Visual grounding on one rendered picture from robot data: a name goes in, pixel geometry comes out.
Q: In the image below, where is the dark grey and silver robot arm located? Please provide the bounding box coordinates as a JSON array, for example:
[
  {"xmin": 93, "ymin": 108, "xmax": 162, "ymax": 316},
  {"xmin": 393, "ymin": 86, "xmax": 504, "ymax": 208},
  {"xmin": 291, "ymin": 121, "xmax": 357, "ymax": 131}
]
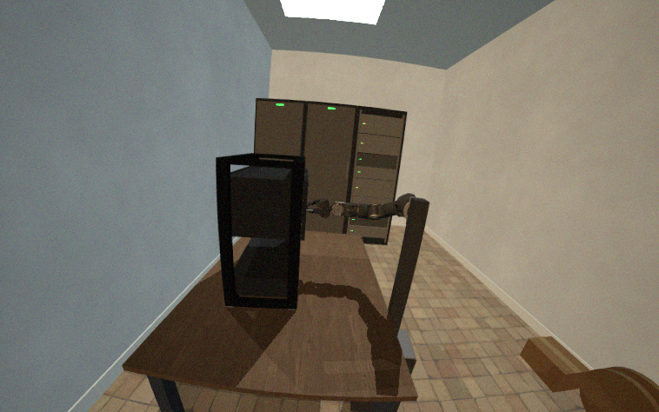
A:
[{"xmin": 331, "ymin": 193, "xmax": 420, "ymax": 222}]

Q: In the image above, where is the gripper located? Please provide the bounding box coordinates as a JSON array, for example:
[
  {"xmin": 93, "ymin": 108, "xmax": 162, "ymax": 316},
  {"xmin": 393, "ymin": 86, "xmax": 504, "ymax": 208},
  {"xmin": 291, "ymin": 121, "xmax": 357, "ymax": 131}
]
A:
[{"xmin": 307, "ymin": 199, "xmax": 340, "ymax": 218}]

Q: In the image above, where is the black server rack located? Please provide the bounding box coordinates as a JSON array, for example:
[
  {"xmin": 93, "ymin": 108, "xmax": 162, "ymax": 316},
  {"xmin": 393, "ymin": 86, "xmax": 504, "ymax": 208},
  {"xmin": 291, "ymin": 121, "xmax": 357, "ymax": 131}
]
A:
[{"xmin": 216, "ymin": 153, "xmax": 316, "ymax": 310}]

